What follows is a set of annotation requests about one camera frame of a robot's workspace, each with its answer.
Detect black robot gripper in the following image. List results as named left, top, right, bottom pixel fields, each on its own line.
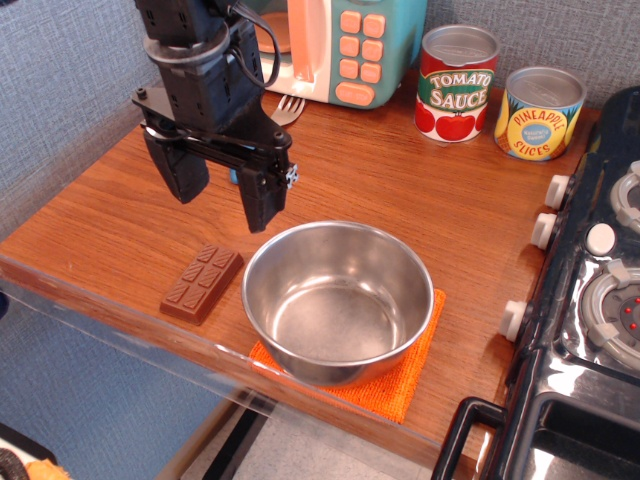
left=132, top=22, right=298, bottom=233

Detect blue handled metal fork spoon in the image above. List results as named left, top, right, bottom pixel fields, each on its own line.
left=229, top=94, right=307, bottom=185

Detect white stove knob upper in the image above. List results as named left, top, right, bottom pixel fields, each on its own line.
left=545, top=175, right=571, bottom=210

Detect white stove knob middle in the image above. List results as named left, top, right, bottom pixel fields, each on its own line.
left=530, top=213, right=557, bottom=250

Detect black toy stove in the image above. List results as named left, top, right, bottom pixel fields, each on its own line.
left=433, top=87, right=639, bottom=479

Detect brown toy chocolate bar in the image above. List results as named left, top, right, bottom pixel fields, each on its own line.
left=160, top=244, right=244, bottom=325

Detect white stove knob lower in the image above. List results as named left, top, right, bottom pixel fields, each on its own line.
left=499, top=300, right=527, bottom=342

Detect tomato sauce can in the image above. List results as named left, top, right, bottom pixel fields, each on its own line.
left=414, top=24, right=500, bottom=143

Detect white stove knob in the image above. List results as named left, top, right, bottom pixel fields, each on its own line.
left=545, top=175, right=571, bottom=210
left=499, top=300, right=527, bottom=342
left=530, top=213, right=557, bottom=250

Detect teal toy microwave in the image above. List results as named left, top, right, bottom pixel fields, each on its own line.
left=246, top=0, right=427, bottom=109

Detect white round stove button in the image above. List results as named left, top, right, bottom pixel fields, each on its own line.
left=585, top=223, right=616, bottom=256

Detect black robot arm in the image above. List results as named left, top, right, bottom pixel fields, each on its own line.
left=132, top=1, right=297, bottom=233

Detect orange cloth mat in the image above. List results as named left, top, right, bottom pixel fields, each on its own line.
left=250, top=289, right=446, bottom=424

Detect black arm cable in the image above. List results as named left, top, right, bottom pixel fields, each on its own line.
left=227, top=0, right=282, bottom=90

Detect stainless steel pot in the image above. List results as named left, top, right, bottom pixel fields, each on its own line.
left=241, top=221, right=436, bottom=388

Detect pineapple slices can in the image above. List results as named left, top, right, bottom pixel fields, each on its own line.
left=494, top=66, right=587, bottom=162

